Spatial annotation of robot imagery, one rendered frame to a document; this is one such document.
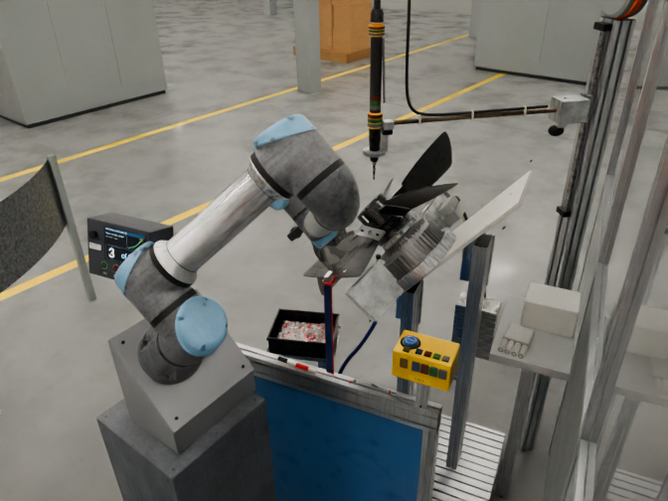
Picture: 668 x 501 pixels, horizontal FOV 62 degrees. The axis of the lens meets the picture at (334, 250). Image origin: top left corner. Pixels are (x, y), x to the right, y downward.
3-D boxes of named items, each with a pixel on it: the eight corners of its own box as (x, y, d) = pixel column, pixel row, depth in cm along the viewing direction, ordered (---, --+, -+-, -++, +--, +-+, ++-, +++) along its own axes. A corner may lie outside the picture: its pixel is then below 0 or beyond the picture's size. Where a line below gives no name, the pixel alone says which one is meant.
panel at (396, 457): (413, 556, 198) (424, 424, 164) (413, 557, 198) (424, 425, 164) (219, 475, 228) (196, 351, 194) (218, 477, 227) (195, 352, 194)
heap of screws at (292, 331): (333, 329, 198) (333, 320, 196) (326, 355, 186) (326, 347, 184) (281, 324, 200) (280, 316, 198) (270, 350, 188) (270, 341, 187)
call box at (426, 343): (456, 372, 156) (460, 342, 151) (447, 397, 148) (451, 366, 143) (402, 357, 162) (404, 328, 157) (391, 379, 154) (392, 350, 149)
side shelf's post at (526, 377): (507, 491, 233) (542, 334, 191) (506, 499, 230) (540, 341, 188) (497, 488, 234) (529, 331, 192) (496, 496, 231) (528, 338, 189)
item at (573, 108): (577, 117, 180) (582, 90, 176) (588, 124, 174) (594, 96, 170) (547, 119, 179) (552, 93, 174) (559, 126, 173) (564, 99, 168)
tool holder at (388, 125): (389, 147, 173) (390, 116, 168) (395, 155, 167) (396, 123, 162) (360, 150, 172) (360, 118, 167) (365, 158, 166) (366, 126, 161)
